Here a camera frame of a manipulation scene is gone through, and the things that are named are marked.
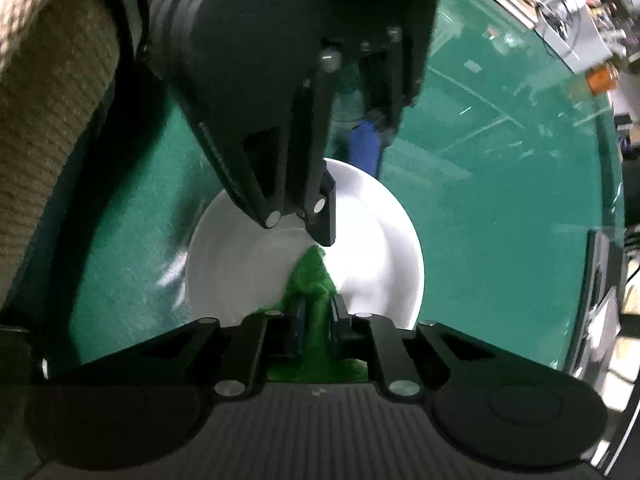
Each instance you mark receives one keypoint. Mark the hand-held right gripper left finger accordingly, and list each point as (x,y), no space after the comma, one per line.
(297,327)

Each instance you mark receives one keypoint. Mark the white plate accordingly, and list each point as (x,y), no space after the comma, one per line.
(365,240)

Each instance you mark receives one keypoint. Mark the person's left forearm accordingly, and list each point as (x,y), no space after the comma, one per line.
(45,110)

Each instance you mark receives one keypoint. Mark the orange jar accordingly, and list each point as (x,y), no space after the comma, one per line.
(602,79)

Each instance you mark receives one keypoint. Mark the grey desk organiser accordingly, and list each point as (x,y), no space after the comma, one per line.
(570,30)

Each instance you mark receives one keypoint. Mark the grey monitor stand base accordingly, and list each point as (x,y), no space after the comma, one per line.
(597,320)

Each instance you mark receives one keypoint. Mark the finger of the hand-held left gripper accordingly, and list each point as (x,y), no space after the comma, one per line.
(320,220)
(367,150)

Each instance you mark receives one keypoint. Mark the green cleaning cloth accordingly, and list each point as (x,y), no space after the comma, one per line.
(315,280)

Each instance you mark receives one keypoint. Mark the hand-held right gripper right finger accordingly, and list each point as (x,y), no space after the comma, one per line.
(340,327)

